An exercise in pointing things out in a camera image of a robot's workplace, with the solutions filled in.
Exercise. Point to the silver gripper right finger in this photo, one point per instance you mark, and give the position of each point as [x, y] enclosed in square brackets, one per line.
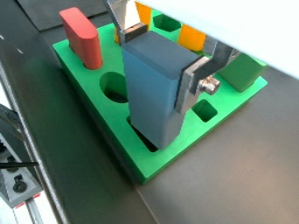
[197, 78]

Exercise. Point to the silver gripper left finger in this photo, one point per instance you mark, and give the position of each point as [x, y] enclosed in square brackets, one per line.
[124, 15]

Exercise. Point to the blue rectangular block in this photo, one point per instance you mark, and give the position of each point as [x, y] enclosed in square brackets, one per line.
[153, 62]

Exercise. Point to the green shape sorter board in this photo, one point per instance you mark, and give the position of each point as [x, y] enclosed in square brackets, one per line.
[101, 90]

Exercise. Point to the green notched block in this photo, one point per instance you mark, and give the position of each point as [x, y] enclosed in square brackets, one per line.
[241, 72]

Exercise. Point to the red rounded block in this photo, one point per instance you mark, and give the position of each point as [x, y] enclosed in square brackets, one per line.
[82, 37]

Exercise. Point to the yellow pentagon block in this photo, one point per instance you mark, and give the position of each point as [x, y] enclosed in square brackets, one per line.
[190, 38]

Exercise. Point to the grey aluminium rail bracket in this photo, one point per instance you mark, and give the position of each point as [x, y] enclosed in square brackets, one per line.
[18, 182]

